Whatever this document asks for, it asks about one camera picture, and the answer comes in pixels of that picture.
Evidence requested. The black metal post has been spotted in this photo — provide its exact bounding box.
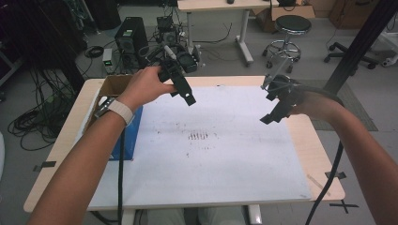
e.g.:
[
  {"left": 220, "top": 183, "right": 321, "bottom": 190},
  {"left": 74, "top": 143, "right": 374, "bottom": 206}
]
[{"left": 323, "top": 0, "right": 398, "bottom": 96}]

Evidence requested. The black office chair base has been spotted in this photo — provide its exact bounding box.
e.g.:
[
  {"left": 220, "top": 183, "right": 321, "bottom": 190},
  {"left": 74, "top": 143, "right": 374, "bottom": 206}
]
[{"left": 323, "top": 41, "right": 380, "bottom": 70}]

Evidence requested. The white table leg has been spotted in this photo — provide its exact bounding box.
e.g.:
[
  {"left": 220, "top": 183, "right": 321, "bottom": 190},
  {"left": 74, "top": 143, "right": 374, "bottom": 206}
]
[{"left": 248, "top": 203, "right": 263, "bottom": 225}]

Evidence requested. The brown wooden cabinet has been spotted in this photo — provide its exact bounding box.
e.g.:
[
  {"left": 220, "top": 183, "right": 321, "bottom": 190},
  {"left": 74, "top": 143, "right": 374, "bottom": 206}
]
[{"left": 328, "top": 0, "right": 381, "bottom": 31}]

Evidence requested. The person's right hand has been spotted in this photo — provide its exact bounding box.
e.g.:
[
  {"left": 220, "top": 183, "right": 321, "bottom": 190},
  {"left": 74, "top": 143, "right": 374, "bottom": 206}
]
[{"left": 288, "top": 91, "right": 343, "bottom": 125}]

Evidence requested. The black computer tower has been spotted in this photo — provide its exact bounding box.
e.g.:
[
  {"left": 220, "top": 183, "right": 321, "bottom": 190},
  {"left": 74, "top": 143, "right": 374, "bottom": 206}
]
[{"left": 114, "top": 16, "right": 150, "bottom": 68}]

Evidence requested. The black tape cross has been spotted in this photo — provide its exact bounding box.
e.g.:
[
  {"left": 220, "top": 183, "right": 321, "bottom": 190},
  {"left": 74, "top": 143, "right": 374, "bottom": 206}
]
[{"left": 329, "top": 199, "right": 360, "bottom": 216}]

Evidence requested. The black tape piece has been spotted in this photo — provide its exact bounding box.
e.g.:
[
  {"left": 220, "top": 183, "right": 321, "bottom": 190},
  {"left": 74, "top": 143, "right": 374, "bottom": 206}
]
[
  {"left": 324, "top": 170, "right": 347, "bottom": 180},
  {"left": 33, "top": 160, "right": 57, "bottom": 173}
]

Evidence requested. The coiled black cable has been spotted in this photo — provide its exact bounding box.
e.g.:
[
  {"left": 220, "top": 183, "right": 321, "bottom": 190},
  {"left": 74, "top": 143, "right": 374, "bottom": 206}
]
[{"left": 84, "top": 45, "right": 105, "bottom": 59}]

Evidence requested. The thin black floor cable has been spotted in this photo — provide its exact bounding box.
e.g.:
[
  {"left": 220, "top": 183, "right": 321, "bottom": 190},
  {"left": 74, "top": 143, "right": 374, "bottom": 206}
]
[{"left": 191, "top": 22, "right": 235, "bottom": 45}]

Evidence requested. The white table mat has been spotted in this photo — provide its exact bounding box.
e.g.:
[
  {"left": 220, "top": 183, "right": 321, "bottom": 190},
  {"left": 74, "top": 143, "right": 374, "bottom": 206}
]
[{"left": 87, "top": 85, "right": 313, "bottom": 211}]

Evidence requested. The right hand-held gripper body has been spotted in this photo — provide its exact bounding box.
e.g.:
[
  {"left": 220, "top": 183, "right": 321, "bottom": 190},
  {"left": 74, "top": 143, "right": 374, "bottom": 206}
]
[{"left": 260, "top": 56, "right": 304, "bottom": 107}]

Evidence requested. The small grey power supply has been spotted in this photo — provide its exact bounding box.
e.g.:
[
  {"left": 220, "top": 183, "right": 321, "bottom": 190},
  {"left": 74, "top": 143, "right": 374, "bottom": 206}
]
[{"left": 101, "top": 48, "right": 115, "bottom": 75}]

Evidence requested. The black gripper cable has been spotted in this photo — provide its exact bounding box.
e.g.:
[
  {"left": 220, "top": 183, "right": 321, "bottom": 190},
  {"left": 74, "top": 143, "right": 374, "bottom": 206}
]
[
  {"left": 292, "top": 84, "right": 345, "bottom": 225},
  {"left": 116, "top": 45, "right": 176, "bottom": 225}
]

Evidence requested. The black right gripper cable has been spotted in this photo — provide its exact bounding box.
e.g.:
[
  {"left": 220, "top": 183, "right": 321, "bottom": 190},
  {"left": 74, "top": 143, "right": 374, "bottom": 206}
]
[{"left": 292, "top": 84, "right": 345, "bottom": 225}]

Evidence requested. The light wooden background desk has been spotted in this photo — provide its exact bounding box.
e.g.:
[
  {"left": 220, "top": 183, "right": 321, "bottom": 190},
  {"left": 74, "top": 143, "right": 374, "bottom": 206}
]
[{"left": 176, "top": 0, "right": 280, "bottom": 68}]

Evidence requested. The black round stool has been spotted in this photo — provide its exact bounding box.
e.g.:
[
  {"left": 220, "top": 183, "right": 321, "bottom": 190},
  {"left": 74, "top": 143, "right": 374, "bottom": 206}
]
[{"left": 262, "top": 14, "right": 313, "bottom": 75}]

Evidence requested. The person's left hand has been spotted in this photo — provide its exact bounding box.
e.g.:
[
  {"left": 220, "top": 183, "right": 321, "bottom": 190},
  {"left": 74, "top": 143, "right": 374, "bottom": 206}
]
[{"left": 116, "top": 66, "right": 178, "bottom": 113}]

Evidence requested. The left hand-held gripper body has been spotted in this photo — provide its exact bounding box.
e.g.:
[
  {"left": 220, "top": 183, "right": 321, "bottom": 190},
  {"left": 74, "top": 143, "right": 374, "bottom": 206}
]
[{"left": 158, "top": 44, "right": 207, "bottom": 83}]

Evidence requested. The open computer tower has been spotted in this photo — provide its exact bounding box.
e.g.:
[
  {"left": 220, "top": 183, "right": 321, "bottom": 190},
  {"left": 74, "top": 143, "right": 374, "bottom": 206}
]
[{"left": 156, "top": 15, "right": 181, "bottom": 48}]

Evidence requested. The blue cardboard box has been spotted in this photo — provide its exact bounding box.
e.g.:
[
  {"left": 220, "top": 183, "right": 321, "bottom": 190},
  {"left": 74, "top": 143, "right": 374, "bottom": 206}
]
[{"left": 82, "top": 74, "right": 145, "bottom": 162}]

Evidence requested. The smartwatch with white band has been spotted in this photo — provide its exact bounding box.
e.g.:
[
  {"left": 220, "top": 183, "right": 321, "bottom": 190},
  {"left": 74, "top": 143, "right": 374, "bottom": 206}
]
[{"left": 94, "top": 97, "right": 136, "bottom": 127}]

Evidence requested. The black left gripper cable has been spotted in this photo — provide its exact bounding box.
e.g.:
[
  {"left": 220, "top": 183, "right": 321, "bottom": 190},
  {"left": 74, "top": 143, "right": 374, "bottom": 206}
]
[{"left": 116, "top": 45, "right": 176, "bottom": 225}]

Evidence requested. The black floor cable bundle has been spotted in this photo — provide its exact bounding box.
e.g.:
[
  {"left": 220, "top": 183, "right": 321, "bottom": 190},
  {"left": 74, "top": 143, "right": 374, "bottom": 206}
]
[{"left": 7, "top": 67, "right": 77, "bottom": 152}]

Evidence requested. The clear tape strip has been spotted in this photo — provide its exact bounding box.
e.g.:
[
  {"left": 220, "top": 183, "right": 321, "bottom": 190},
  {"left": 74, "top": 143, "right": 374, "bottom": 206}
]
[{"left": 306, "top": 172, "right": 331, "bottom": 197}]

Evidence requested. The brown cardboard box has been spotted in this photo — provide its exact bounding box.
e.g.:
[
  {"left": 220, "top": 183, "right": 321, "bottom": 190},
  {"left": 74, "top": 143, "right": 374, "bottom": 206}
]
[{"left": 251, "top": 4, "right": 316, "bottom": 34}]

